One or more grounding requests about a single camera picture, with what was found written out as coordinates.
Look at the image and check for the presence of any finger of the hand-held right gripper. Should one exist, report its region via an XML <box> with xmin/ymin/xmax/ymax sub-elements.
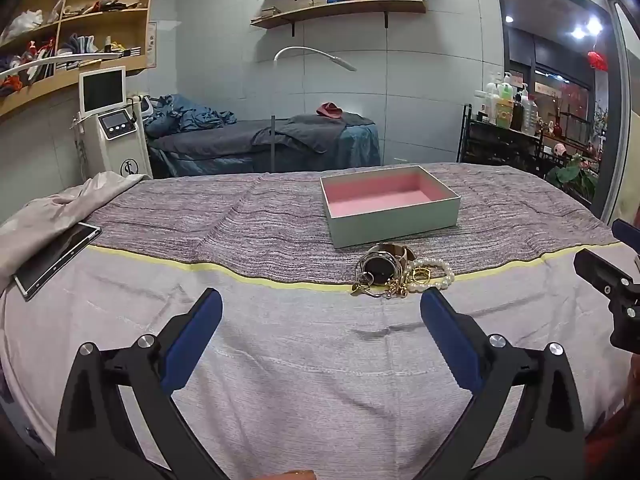
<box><xmin>612</xmin><ymin>218</ymin><xmax>640</xmax><ymax>252</ymax></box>
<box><xmin>573</xmin><ymin>248</ymin><xmax>640</xmax><ymax>311</ymax></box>

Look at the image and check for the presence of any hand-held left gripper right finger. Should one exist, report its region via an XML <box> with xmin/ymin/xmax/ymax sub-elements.
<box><xmin>420</xmin><ymin>287</ymin><xmax>586</xmax><ymax>480</ymax></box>

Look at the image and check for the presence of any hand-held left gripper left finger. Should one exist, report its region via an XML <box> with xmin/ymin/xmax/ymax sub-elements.
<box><xmin>55</xmin><ymin>287</ymin><xmax>224</xmax><ymax>480</ymax></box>

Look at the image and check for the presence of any white pearl bracelet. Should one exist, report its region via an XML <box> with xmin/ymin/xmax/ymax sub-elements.
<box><xmin>404</xmin><ymin>257</ymin><xmax>456</xmax><ymax>291</ymax></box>

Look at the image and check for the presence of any wristwatch with beige strap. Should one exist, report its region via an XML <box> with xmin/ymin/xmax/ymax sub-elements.
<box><xmin>356</xmin><ymin>242</ymin><xmax>418</xmax><ymax>286</ymax></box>

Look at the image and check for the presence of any thin silver bangle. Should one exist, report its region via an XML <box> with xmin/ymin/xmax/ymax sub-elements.
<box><xmin>350</xmin><ymin>257</ymin><xmax>401</xmax><ymax>297</ymax></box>

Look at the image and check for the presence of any grey box with pink lining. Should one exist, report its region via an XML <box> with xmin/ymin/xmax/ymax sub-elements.
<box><xmin>320</xmin><ymin>164</ymin><xmax>461</xmax><ymax>250</ymax></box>

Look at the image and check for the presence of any green potted plant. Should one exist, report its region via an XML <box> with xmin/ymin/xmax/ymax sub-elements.
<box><xmin>545</xmin><ymin>155</ymin><xmax>598</xmax><ymax>198</ymax></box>

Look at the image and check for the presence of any grey bed cover yellow trim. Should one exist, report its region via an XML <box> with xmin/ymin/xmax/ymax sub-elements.
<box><xmin>0</xmin><ymin>242</ymin><xmax>640</xmax><ymax>480</ymax></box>

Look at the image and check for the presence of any tablet with dark screen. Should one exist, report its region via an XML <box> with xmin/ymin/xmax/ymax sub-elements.
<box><xmin>12</xmin><ymin>222</ymin><xmax>102</xmax><ymax>301</ymax></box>

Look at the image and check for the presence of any black trolley cart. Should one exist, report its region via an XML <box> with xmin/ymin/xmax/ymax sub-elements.
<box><xmin>457</xmin><ymin>104</ymin><xmax>546</xmax><ymax>176</ymax></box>

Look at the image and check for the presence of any group of cosmetic bottles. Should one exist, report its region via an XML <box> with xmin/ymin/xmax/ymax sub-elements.
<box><xmin>482</xmin><ymin>72</ymin><xmax>543</xmax><ymax>136</ymax></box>

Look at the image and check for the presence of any massage bed with blue cover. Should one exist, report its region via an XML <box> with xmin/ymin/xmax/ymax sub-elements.
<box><xmin>145</xmin><ymin>110</ymin><xmax>383</xmax><ymax>178</ymax></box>

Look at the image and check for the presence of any grey satin cloth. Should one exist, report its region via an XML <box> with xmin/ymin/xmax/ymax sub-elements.
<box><xmin>0</xmin><ymin>171</ymin><xmax>153</xmax><ymax>291</ymax></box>

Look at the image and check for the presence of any white beauty machine with screen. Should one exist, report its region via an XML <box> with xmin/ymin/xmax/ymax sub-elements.
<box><xmin>72</xmin><ymin>66</ymin><xmax>153</xmax><ymax>181</ymax></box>

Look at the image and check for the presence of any blue crumpled duvet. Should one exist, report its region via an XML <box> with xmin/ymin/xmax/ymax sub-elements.
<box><xmin>145</xmin><ymin>94</ymin><xmax>238</xmax><ymax>137</ymax></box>

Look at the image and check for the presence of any dark grey towel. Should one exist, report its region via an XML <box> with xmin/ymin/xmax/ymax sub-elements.
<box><xmin>252</xmin><ymin>112</ymin><xmax>376</xmax><ymax>153</ymax></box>

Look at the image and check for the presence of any white arc floor lamp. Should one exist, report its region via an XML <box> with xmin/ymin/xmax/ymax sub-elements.
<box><xmin>270</xmin><ymin>46</ymin><xmax>358</xmax><ymax>173</ymax></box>

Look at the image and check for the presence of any wooden shelf cabinet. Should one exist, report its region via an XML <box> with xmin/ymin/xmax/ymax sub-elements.
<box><xmin>0</xmin><ymin>0</ymin><xmax>157</xmax><ymax>118</ymax></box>

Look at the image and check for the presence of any wooden wall shelf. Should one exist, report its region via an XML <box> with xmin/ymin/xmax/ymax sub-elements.
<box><xmin>250</xmin><ymin>0</ymin><xmax>428</xmax><ymax>36</ymax></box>

